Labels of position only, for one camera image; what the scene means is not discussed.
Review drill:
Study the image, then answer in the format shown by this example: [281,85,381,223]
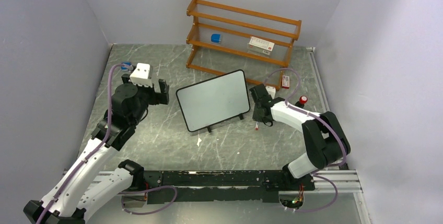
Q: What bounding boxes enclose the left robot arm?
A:
[24,74,169,223]

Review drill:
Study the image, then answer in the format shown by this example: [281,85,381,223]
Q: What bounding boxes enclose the aluminium frame rail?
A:
[306,47,372,223]

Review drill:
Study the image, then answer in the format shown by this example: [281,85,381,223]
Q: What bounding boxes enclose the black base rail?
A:
[144,170,315,204]

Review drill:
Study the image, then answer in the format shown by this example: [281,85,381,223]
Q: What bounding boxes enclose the red emergency stop button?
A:
[295,96,308,109]

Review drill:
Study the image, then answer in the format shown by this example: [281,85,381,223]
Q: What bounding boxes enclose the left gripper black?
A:
[122,73,168,125]

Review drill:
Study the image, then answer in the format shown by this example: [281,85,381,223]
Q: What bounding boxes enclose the wooden two-tier rack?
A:
[185,0,302,90]

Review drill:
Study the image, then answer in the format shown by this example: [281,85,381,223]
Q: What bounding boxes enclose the white red box on rack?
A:
[248,37,275,56]

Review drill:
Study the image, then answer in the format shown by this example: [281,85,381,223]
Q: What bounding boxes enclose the whiteboard with black frame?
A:
[176,69,251,133]

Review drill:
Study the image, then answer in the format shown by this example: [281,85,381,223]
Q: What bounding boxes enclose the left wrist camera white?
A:
[130,63,152,87]

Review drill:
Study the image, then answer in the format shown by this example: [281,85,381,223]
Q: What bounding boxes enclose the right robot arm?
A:
[249,84,351,190]

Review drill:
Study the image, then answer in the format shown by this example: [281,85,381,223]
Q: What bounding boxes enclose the blue eraser on rack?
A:
[211,33,222,44]

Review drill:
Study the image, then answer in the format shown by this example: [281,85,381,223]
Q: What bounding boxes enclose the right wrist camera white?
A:
[265,86,276,99]

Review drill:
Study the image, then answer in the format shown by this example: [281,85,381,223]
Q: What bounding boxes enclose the small red white box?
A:
[281,75,290,89]

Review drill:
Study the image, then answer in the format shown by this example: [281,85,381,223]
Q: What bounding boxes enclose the blue eraser on table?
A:
[121,62,134,72]

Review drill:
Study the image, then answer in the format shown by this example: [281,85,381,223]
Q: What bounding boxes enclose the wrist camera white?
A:
[130,63,152,87]
[265,86,276,99]

